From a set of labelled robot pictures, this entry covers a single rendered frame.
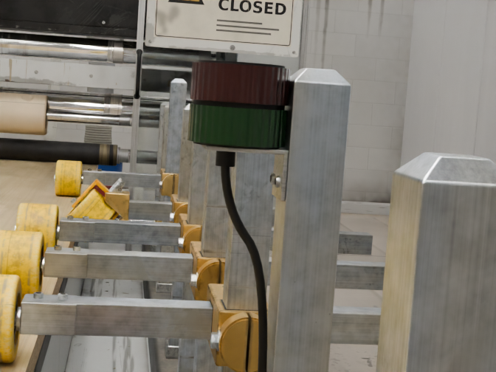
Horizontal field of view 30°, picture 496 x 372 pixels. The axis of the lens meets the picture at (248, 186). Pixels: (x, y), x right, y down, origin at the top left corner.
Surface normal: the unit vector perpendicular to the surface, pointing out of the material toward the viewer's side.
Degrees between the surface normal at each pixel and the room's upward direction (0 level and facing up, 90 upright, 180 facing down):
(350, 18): 90
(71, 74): 90
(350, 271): 90
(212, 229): 90
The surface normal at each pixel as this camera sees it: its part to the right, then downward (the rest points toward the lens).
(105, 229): 0.13, 0.11
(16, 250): 0.14, -0.45
